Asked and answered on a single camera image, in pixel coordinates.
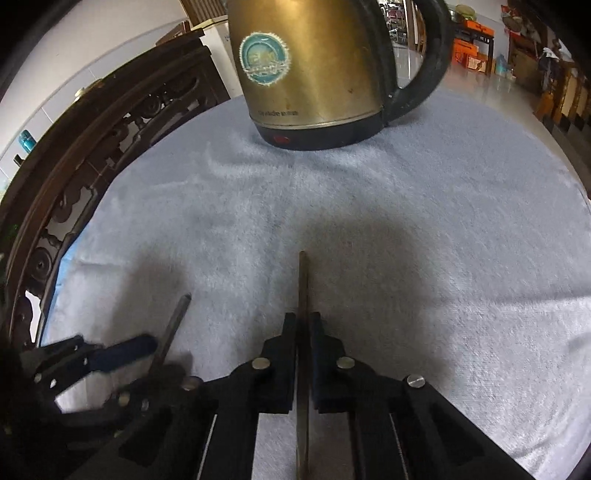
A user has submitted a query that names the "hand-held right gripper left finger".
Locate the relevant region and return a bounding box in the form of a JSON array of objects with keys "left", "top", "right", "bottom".
[{"left": 65, "top": 313, "right": 297, "bottom": 480}]

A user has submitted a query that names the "light blue table cover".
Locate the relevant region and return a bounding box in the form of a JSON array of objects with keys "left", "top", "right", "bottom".
[{"left": 44, "top": 240, "right": 88, "bottom": 342}]

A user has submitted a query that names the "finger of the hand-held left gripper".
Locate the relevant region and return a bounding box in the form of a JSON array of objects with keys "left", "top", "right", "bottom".
[
  {"left": 34, "top": 335, "right": 158, "bottom": 393},
  {"left": 55, "top": 364, "right": 192, "bottom": 450}
]

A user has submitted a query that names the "orange box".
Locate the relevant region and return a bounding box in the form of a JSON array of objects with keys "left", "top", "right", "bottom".
[{"left": 452, "top": 39, "right": 490, "bottom": 77}]

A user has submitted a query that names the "dark wooden chopstick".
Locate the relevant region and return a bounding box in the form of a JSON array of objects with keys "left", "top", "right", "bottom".
[
  {"left": 295, "top": 250, "right": 311, "bottom": 480},
  {"left": 150, "top": 293, "right": 192, "bottom": 372}
]

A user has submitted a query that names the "carved dark wooden chair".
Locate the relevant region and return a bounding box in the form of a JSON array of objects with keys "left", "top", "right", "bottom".
[{"left": 0, "top": 32, "right": 232, "bottom": 352}]

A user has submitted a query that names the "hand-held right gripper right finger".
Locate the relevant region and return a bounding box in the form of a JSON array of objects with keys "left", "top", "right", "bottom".
[{"left": 309, "top": 312, "right": 532, "bottom": 480}]

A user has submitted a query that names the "wooden cabinet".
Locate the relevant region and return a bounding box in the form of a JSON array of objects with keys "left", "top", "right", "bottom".
[{"left": 508, "top": 4, "right": 591, "bottom": 153}]

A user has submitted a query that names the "gold electric kettle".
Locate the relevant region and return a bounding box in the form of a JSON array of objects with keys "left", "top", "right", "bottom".
[{"left": 225, "top": 0, "right": 452, "bottom": 152}]

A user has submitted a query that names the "grey table cloth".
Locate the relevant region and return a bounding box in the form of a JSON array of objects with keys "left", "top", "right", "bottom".
[{"left": 44, "top": 88, "right": 591, "bottom": 480}]

